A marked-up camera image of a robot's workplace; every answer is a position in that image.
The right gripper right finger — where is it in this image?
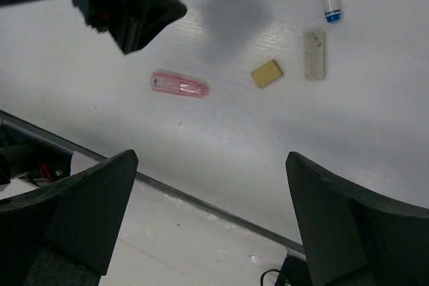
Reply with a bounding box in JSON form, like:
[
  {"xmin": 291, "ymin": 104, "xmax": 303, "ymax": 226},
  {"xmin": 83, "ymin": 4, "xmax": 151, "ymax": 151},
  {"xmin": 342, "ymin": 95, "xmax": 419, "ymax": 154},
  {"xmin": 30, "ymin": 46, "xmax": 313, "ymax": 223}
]
[{"xmin": 286, "ymin": 152, "xmax": 428, "ymax": 285}]

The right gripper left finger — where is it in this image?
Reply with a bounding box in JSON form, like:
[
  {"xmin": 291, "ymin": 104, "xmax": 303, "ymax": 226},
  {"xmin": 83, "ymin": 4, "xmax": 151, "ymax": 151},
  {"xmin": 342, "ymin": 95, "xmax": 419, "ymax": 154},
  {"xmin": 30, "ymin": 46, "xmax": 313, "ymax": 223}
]
[{"xmin": 1, "ymin": 150, "xmax": 138, "ymax": 285}]

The pink correction tape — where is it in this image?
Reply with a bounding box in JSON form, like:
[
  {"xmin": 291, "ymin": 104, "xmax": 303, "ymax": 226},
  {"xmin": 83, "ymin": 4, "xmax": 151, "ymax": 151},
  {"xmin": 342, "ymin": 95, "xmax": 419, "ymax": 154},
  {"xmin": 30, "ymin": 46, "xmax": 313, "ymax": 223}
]
[{"xmin": 150, "ymin": 71, "xmax": 209, "ymax": 98}]

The yellow eraser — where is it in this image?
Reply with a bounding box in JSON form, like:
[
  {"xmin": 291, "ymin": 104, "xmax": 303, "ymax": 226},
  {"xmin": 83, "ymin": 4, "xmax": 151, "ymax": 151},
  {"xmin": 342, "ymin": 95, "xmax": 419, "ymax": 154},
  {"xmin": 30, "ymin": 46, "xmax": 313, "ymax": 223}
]
[{"xmin": 251, "ymin": 60, "xmax": 283, "ymax": 88}]

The grey eraser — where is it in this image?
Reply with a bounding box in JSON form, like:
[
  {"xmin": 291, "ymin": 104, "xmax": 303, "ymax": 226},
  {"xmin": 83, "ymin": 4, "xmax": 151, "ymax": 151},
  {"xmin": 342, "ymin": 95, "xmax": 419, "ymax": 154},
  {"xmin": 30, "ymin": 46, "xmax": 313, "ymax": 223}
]
[{"xmin": 304, "ymin": 29, "xmax": 324, "ymax": 81}]

